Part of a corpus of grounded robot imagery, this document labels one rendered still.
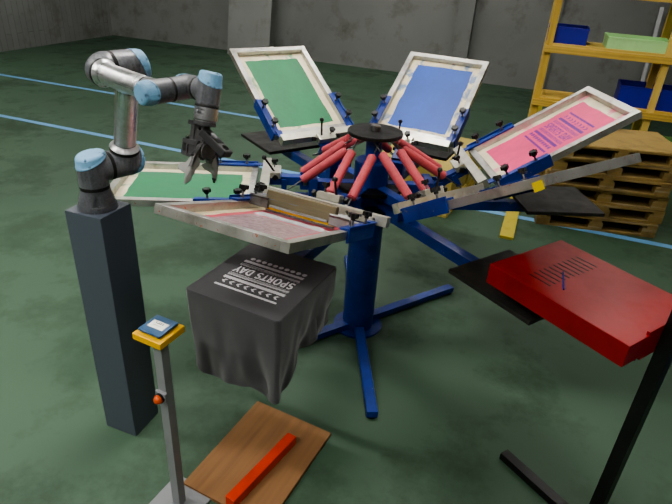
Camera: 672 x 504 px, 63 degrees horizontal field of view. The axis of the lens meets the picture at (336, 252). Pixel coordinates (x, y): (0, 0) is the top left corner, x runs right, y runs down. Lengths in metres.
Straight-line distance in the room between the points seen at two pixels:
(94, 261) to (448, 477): 1.89
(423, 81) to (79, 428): 3.07
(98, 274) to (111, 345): 0.38
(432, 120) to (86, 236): 2.37
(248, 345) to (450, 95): 2.45
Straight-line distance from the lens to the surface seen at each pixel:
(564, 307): 2.15
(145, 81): 1.83
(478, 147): 3.56
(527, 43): 11.82
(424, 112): 3.92
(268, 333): 2.14
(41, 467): 3.06
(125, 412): 2.98
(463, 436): 3.09
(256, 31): 12.99
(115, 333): 2.66
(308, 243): 1.95
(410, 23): 12.12
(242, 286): 2.29
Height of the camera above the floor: 2.18
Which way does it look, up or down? 29 degrees down
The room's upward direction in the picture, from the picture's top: 4 degrees clockwise
